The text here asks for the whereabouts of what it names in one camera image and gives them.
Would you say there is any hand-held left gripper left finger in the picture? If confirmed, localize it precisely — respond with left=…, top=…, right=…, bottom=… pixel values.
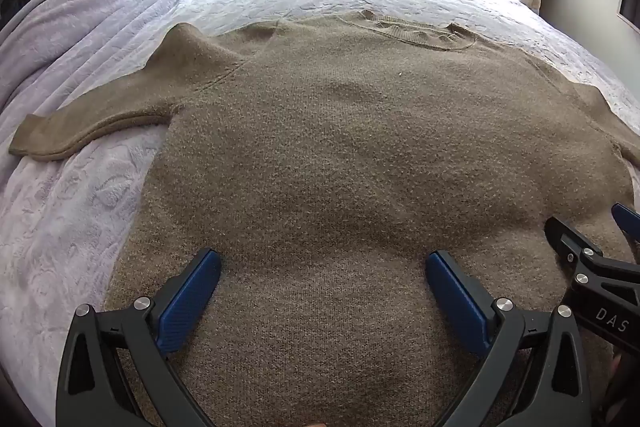
left=56, top=248, right=223, bottom=427

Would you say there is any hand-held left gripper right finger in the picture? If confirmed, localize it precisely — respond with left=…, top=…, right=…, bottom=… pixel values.
left=425, top=249, right=593, bottom=427

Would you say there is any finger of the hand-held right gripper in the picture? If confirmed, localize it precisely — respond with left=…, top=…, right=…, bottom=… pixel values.
left=611, top=203, right=640, bottom=239
left=544, top=216, right=604, bottom=279

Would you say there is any brown knit sweater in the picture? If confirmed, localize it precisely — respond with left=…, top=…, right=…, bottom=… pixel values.
left=9, top=11, right=640, bottom=427

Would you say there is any lavender ribbed blanket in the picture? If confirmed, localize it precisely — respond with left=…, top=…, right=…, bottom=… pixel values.
left=0, top=0, right=213, bottom=122

